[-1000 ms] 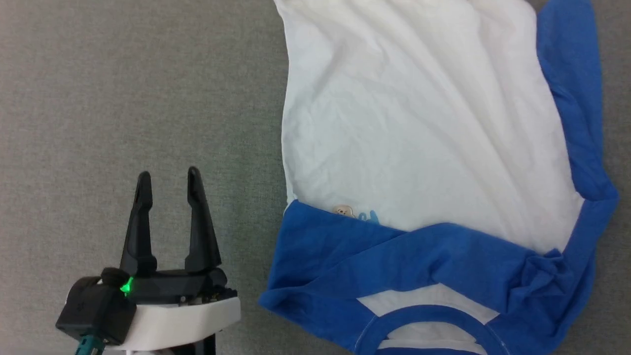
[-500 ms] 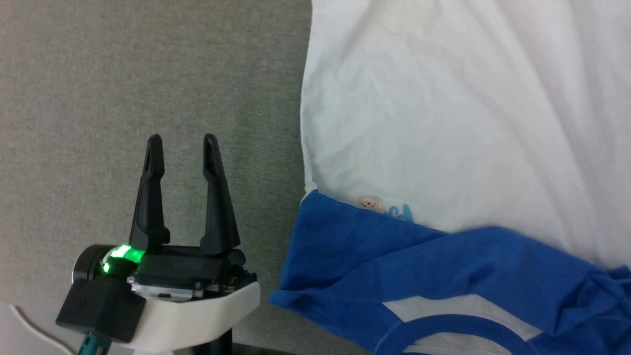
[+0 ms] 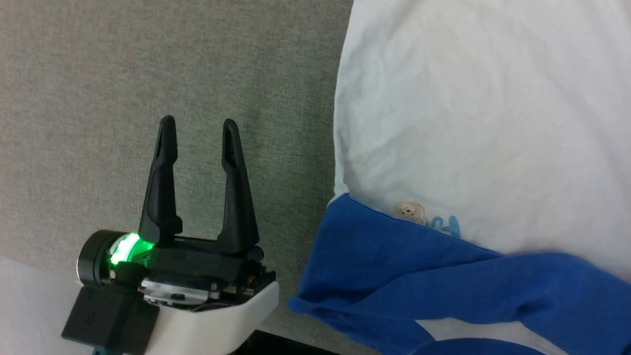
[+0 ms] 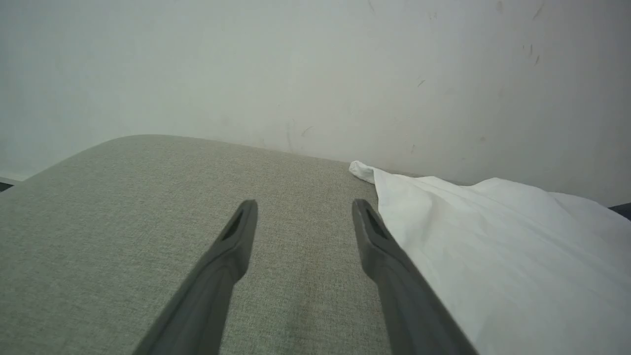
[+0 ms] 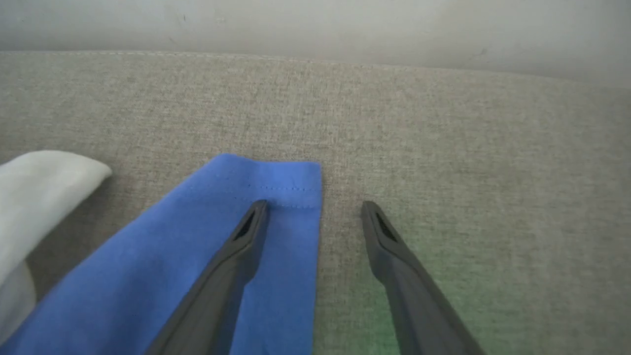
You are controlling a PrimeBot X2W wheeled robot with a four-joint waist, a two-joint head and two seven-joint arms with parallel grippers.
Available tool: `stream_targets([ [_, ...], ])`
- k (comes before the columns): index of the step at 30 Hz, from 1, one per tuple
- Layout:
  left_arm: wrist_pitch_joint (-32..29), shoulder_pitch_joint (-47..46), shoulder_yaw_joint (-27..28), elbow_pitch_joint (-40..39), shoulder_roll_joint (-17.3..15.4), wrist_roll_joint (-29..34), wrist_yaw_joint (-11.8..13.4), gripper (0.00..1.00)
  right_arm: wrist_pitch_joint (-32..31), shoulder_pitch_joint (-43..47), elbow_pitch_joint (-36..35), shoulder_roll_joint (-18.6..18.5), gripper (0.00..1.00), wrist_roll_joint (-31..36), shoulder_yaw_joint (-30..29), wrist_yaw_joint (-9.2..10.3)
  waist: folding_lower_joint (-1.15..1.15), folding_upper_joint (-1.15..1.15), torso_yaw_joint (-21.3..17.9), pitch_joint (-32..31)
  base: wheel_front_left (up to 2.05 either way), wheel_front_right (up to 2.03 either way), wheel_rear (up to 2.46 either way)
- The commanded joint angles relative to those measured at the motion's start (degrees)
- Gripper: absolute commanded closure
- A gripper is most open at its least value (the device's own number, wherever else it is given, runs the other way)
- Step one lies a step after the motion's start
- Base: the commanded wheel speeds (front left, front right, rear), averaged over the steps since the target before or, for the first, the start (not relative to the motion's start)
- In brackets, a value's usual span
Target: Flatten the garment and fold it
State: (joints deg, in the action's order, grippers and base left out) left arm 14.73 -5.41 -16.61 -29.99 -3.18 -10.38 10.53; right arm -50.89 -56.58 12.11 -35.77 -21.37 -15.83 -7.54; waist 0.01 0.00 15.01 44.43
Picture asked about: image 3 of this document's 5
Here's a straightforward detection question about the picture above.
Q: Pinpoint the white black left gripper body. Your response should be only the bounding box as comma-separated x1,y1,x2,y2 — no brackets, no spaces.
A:
76,229,280,355

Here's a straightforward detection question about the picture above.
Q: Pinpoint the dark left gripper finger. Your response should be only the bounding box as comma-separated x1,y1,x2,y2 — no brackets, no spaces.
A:
138,114,184,238
217,118,261,254

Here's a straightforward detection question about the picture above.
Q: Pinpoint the white and blue shirt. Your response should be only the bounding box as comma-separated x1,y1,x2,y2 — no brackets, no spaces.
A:
287,0,631,355

